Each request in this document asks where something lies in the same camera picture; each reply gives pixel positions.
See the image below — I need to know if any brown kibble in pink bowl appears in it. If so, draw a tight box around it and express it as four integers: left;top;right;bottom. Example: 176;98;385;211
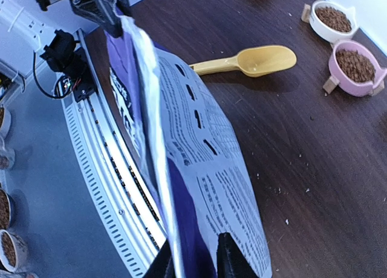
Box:
336;49;376;83

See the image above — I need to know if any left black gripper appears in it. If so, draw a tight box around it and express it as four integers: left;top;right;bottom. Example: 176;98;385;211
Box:
36;0;131;38

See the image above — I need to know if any cream cat-ear pet bowl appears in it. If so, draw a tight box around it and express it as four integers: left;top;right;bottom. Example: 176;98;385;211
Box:
301;0;359;44

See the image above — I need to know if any kibble bowl off table upper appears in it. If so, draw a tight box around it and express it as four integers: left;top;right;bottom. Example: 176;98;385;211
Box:
0;106;11;138

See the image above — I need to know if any kibble bowl off table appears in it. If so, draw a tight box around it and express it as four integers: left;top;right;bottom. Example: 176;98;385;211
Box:
0;106;11;138
0;189;15;230
1;230;28;273

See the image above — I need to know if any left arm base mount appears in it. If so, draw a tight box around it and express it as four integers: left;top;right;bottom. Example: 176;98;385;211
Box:
33;30;97;102

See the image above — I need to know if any yellow plastic scoop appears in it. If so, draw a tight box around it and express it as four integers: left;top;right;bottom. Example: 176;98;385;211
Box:
190;45;297;78

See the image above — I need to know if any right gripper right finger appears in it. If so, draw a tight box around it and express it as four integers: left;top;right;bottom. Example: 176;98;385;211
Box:
216;233;258;278

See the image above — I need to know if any brown kibble in cream bowl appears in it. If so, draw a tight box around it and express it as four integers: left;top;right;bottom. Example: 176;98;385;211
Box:
315;7;352;33

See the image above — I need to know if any kibble bowl off table middle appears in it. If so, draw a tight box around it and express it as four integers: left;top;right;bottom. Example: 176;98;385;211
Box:
0;189;15;230

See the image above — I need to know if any purple pet food bag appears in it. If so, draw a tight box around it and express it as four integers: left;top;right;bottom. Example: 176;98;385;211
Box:
106;16;272;277

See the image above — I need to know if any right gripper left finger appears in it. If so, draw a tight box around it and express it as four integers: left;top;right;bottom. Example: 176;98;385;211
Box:
143;240;176;278

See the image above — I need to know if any pink cat-ear pet bowl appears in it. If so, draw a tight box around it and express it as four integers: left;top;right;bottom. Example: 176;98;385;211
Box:
323;40;386;97

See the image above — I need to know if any kibble bowl off table lower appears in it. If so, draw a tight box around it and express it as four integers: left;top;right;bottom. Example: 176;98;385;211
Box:
1;230;28;273

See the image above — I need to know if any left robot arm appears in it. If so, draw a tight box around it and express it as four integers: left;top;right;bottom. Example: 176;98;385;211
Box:
1;0;131;79

